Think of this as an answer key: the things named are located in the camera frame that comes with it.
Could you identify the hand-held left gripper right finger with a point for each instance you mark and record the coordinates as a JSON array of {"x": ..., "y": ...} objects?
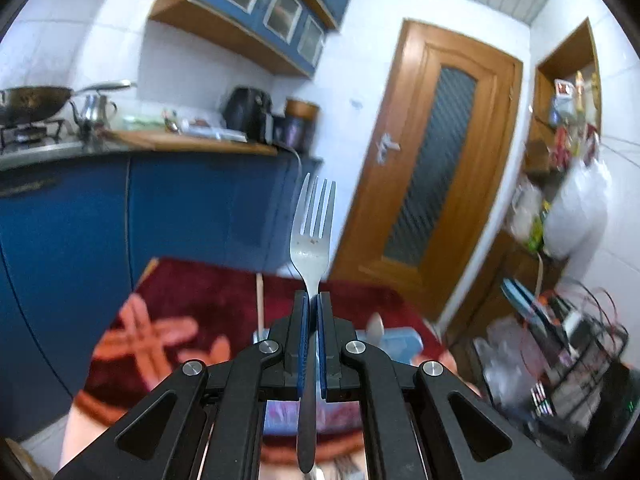
[{"x": 324, "y": 355}]

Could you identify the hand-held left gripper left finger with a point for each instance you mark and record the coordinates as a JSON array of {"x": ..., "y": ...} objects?
[{"x": 300, "y": 355}]

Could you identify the blue utensil holder box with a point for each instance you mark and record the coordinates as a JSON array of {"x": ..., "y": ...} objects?
[{"x": 402, "y": 345}]

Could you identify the metal fork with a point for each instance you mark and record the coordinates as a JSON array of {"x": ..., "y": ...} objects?
[{"x": 310, "y": 250}]

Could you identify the pale spoon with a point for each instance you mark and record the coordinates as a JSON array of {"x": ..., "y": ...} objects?
[{"x": 375, "y": 329}]

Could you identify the long wooden chopstick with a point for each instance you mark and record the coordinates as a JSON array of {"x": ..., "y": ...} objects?
[{"x": 260, "y": 305}]

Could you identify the printed plush blanket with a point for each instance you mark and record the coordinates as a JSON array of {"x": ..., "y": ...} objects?
[{"x": 200, "y": 300}]

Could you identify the clear plastic bag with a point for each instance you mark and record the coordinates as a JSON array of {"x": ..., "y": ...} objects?
[{"x": 505, "y": 365}]

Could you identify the wooden door with glass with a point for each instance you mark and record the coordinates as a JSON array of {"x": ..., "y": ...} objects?
[{"x": 400, "y": 185}]

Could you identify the blue base cabinets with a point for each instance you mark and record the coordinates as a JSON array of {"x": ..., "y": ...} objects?
[{"x": 175, "y": 210}]

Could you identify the dark pot with brown lid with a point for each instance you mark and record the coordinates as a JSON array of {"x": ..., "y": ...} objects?
[{"x": 300, "y": 125}]

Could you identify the wooden cutting board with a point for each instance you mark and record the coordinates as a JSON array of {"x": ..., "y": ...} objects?
[{"x": 190, "y": 142}]

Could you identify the black air fryer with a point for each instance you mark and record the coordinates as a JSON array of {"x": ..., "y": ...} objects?
[{"x": 245, "y": 112}]

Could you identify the white plastic bag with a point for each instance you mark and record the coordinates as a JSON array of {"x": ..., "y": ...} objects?
[{"x": 580, "y": 210}]

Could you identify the metal kettle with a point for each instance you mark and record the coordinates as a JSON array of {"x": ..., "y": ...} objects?
[{"x": 92, "y": 110}]

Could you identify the gas stove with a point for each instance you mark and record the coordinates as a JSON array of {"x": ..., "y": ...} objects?
[{"x": 30, "y": 134}]

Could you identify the black wok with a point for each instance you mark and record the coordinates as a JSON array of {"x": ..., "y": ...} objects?
[{"x": 30, "y": 100}]

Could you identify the wooden shelf unit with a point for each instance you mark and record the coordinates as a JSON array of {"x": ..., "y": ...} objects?
[{"x": 565, "y": 60}]

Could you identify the blue wall cabinet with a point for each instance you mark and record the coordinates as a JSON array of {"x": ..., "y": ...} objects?
[{"x": 250, "y": 5}]

